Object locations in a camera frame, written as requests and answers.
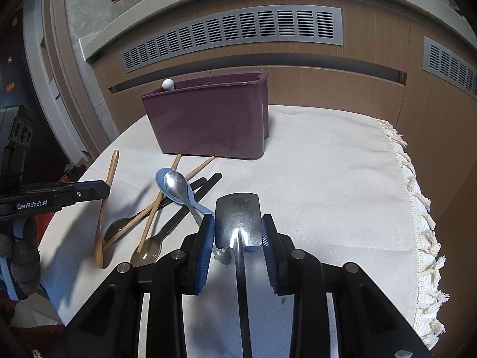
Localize purple plastic utensil holder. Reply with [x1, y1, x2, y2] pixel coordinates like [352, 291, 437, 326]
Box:
[140, 71, 271, 160]

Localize cream fringed tablecloth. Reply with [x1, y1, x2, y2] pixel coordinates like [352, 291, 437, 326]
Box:
[37, 104, 453, 358]

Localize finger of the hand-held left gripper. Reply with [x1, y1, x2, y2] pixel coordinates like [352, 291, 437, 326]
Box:
[45, 180, 111, 208]

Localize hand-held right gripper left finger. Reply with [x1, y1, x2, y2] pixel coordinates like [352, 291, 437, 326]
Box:
[48, 214, 217, 358]

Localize wooden chopstick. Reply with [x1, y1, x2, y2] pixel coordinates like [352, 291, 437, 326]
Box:
[136, 154, 182, 253]
[102, 155, 216, 250]

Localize person's left hand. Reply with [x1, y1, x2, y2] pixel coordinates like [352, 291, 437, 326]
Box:
[0, 218, 41, 295]

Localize wooden kitchen counter cabinet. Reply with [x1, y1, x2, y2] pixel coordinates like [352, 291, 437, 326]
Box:
[78, 0, 477, 329]

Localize long wooden spoon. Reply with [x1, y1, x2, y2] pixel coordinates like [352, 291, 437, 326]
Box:
[93, 150, 120, 269]

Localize black-handled steel spoon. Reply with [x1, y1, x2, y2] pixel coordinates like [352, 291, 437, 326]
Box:
[103, 178, 208, 244]

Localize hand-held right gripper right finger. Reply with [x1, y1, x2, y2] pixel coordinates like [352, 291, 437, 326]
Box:
[261, 214, 435, 358]

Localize black spoon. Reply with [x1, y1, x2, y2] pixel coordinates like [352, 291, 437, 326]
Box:
[164, 170, 232, 265]

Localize long grey vent grille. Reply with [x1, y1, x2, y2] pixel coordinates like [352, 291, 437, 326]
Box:
[119, 7, 343, 74]

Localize black handled spoons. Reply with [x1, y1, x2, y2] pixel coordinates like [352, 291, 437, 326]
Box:
[130, 173, 223, 267]

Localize steel square spoon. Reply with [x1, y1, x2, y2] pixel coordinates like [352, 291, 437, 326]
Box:
[214, 192, 262, 358]

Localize blue plastic spoon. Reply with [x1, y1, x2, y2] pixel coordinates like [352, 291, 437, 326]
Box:
[155, 168, 216, 217]

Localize short grey vent grille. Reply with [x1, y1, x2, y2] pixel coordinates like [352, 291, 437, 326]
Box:
[423, 36, 477, 99]

